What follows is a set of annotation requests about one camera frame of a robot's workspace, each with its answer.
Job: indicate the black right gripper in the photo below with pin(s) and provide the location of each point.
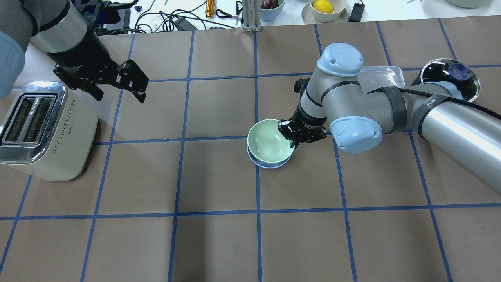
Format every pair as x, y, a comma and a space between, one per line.
309, 119

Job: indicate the dark blue saucepan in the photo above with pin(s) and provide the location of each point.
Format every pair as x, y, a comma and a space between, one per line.
451, 71

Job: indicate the green bowl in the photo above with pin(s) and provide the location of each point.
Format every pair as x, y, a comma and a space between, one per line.
266, 143

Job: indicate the black power adapter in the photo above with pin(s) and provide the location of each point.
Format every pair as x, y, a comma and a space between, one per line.
182, 24

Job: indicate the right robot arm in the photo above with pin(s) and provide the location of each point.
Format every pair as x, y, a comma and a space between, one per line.
466, 132

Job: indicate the scissors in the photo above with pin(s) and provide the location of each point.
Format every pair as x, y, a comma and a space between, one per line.
222, 14

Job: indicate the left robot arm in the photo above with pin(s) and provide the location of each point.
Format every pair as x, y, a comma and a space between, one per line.
59, 29

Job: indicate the blue bowl with fruit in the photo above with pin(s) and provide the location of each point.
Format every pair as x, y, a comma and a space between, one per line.
271, 9

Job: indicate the orange handled tool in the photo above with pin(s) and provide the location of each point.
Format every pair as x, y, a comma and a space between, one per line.
210, 8

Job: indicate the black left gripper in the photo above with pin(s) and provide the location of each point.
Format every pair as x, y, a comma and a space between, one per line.
81, 53

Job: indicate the aluminium frame post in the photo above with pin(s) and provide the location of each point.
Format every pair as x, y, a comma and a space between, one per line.
252, 15

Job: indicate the beige bowl with lemon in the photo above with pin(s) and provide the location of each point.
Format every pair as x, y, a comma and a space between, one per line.
325, 11

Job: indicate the cream toaster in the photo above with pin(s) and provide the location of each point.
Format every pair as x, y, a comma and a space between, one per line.
48, 132

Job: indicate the clear plastic container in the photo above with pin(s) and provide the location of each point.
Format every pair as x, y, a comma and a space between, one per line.
374, 77

